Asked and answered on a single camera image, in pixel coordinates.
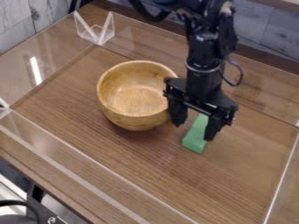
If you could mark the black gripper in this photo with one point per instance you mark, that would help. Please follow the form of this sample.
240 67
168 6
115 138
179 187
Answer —
214 104

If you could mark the green rectangular stick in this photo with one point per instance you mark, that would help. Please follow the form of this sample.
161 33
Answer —
193 140

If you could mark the wooden bowl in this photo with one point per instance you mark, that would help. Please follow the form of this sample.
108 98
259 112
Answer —
131 94

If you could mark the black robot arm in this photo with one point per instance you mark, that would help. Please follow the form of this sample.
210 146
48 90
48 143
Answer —
212 40

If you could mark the clear acrylic enclosure wall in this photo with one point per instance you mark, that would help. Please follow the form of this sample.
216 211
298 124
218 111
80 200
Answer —
124 177

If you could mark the clear acrylic corner bracket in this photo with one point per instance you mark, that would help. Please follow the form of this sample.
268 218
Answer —
93 33

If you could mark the black table leg bracket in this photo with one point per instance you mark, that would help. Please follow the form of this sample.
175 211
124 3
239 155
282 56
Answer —
48 217

